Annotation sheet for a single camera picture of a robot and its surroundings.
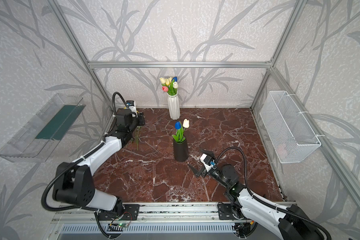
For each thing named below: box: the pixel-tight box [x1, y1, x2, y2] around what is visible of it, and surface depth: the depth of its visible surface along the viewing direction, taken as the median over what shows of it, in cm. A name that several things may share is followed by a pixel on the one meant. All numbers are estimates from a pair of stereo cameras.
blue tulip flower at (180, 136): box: [172, 121, 186, 143], surface depth 80 cm
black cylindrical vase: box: [173, 138, 189, 162], surface depth 88 cm
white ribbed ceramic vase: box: [167, 92, 181, 120], surface depth 106 cm
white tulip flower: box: [173, 81, 179, 95], surface depth 92 cm
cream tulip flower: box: [182, 118, 190, 132], surface depth 75 cm
